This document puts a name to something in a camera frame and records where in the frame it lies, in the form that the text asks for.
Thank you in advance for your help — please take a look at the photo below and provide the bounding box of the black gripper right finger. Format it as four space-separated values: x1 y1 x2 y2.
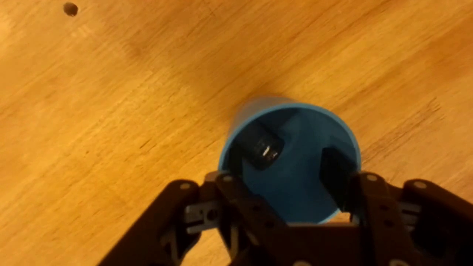
317 145 473 266

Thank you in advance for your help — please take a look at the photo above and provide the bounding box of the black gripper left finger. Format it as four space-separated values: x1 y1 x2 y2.
97 121 288 266

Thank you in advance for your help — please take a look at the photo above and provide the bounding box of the light blue cup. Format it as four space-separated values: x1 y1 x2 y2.
217 99 363 226

